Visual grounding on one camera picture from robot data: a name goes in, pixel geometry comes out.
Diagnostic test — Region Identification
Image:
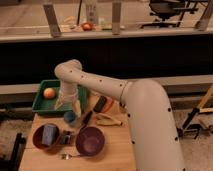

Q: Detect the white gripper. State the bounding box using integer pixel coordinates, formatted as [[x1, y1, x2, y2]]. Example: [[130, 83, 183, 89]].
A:
[[54, 88, 81, 118]]

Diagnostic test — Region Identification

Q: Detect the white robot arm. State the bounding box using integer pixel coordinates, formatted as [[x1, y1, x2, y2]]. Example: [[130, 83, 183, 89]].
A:
[[54, 59, 186, 171]]

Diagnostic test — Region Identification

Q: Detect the blue plastic cup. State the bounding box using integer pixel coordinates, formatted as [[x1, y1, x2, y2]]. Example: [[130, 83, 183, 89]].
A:
[[64, 111, 77, 127]]

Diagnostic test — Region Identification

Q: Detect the small metal cup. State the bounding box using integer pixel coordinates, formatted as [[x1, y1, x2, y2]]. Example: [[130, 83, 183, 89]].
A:
[[119, 104, 127, 113]]

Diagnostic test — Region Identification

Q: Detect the red yellow apple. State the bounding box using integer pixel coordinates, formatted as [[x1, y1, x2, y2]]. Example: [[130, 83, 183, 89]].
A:
[[43, 88, 56, 99]]

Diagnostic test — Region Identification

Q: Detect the green plastic tray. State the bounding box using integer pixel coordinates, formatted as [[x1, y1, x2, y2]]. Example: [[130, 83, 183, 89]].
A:
[[32, 79, 88, 115]]

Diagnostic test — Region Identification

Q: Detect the blue sponge block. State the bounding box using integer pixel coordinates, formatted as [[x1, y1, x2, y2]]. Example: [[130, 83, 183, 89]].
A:
[[42, 124, 56, 146]]

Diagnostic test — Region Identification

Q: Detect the black orange eraser block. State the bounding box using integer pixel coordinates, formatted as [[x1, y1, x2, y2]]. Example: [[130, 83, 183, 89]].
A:
[[93, 96, 114, 113]]

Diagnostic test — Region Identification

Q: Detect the dark red bowl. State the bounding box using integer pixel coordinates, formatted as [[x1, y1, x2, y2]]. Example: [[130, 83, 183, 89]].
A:
[[32, 123, 60, 151]]

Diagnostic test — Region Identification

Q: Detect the purple bowl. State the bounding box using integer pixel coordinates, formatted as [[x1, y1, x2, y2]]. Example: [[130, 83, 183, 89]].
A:
[[75, 127, 105, 156]]

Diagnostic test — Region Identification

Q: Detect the metal fork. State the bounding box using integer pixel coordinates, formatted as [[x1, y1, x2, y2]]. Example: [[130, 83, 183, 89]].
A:
[[60, 153, 83, 160]]

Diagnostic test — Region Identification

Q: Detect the red apple on shelf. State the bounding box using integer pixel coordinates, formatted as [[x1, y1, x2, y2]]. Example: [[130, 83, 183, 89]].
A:
[[81, 22, 94, 31]]

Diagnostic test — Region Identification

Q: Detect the yellow black tool stand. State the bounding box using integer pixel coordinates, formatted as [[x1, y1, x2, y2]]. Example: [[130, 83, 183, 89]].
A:
[[177, 84, 213, 138]]

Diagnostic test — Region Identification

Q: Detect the black office chair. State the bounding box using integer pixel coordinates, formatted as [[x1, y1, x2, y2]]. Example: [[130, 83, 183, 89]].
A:
[[141, 0, 198, 28]]

